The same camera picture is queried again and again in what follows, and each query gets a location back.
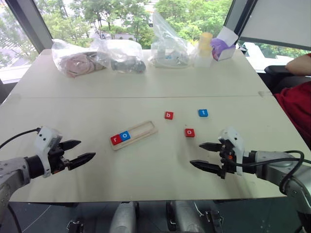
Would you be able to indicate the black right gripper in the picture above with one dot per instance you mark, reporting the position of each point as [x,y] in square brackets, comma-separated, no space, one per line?
[229,160]

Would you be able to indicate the white roller blind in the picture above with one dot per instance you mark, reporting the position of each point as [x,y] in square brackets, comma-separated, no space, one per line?
[274,20]

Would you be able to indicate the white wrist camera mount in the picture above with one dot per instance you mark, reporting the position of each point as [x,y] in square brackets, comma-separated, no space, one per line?
[236,143]
[43,145]

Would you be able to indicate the dark window frame pillar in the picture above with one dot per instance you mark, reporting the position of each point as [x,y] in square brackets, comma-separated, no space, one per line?
[29,23]

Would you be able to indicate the plastic bag of grey items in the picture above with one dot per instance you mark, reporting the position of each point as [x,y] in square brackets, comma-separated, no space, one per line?
[126,64]

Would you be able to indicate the wooden letter tray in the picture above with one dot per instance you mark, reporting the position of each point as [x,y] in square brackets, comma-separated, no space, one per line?
[143,132]

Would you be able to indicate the red letter tile r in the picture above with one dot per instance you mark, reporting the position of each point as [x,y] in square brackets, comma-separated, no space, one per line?
[115,139]

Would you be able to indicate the silver robot leg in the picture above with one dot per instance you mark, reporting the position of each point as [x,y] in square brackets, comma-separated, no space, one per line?
[125,217]
[185,217]

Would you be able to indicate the purple and white carton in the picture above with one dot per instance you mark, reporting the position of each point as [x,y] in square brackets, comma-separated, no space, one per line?
[222,47]

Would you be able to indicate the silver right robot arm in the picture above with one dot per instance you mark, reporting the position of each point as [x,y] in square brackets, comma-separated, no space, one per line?
[274,165]

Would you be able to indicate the person's bare forearm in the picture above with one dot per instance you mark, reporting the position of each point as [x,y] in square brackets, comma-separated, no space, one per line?
[300,64]

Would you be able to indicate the plastic bag of pink items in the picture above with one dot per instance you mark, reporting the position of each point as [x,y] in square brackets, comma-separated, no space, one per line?
[75,61]

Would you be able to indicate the blue letter tile t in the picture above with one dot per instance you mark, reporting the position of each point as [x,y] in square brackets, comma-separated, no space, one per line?
[203,113]

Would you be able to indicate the red letter tile o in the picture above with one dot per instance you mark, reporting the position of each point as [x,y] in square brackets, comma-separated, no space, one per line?
[189,132]

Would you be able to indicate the red letter tile b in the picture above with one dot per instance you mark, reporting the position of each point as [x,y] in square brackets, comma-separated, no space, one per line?
[169,115]

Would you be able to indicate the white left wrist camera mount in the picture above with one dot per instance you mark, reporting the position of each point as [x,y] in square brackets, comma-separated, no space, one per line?
[43,145]

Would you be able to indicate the blue letter tile o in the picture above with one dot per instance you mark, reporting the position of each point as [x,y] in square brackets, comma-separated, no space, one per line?
[125,136]

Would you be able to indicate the plastic bag of white items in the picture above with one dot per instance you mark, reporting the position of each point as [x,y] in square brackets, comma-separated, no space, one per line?
[167,48]

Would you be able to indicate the yellow cups in clear holder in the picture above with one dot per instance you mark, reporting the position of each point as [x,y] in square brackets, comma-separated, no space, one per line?
[204,46]

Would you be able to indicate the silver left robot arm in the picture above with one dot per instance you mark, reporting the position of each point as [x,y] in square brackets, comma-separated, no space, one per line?
[11,173]

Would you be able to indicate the person's red shirt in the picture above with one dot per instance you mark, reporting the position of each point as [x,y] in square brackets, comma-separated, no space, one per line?
[296,106]

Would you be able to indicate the black office chair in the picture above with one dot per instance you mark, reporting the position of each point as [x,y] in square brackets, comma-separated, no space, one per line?
[277,72]

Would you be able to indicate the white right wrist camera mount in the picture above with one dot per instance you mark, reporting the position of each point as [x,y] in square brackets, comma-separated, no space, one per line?
[236,143]

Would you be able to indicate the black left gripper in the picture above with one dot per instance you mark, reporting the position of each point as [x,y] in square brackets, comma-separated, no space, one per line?
[57,159]

